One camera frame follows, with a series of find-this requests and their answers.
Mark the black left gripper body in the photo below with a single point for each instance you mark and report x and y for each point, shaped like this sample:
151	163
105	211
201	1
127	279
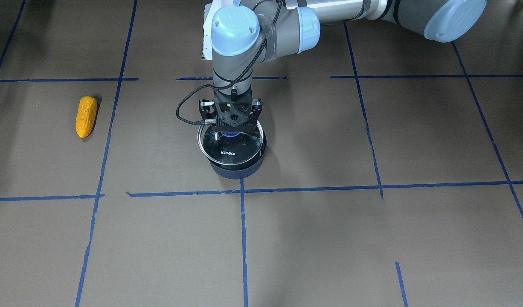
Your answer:
205	111

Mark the glass pot lid blue knob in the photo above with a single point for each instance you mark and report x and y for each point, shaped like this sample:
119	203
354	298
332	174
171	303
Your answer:
230	148

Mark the yellow toy corn cob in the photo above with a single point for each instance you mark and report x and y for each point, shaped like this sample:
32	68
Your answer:
86	115

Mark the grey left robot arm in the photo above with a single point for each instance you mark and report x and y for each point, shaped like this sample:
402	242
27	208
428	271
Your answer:
239	33

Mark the dark blue saucepan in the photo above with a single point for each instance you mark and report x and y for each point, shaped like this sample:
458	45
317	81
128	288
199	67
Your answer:
240	171

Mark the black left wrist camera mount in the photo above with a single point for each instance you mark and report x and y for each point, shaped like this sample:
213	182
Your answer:
231	117

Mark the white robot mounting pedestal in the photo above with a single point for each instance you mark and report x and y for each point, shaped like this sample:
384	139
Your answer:
207	27

